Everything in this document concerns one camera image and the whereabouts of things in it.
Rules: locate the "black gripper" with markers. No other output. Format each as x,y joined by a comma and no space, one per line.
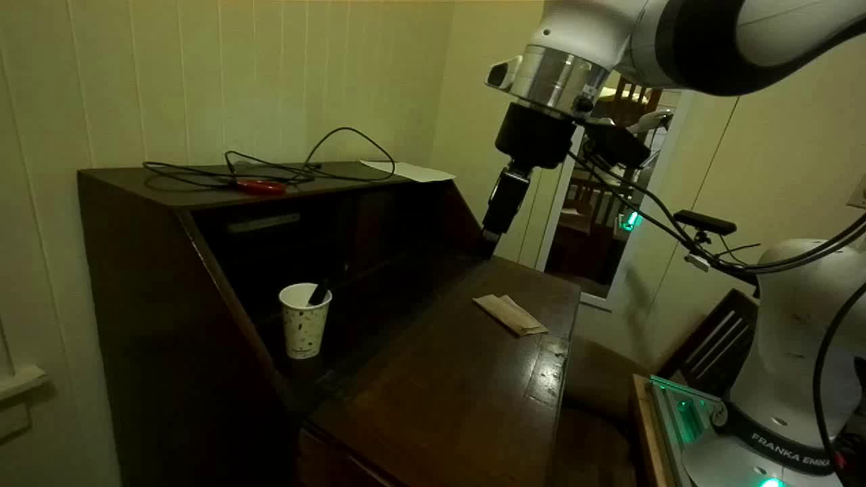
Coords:
534,137

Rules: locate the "dark slatted wooden chair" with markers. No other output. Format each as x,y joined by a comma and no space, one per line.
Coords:
718,348

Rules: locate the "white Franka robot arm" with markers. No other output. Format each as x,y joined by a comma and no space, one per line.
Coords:
793,306

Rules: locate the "small red object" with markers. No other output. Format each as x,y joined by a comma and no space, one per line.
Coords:
261,186

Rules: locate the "white dotted paper cup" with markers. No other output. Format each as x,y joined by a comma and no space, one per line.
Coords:
303,325

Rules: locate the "white paper sheet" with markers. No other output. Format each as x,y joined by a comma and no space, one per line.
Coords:
406,173

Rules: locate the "black camera on stand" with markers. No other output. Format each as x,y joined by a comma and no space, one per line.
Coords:
704,223

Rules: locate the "wooden slatted furniture frame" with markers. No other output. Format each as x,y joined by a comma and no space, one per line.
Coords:
590,225

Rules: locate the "folded beige napkin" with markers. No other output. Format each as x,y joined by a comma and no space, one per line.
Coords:
510,316

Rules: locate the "dark wooden secretary cabinet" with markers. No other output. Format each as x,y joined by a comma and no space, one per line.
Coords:
423,381

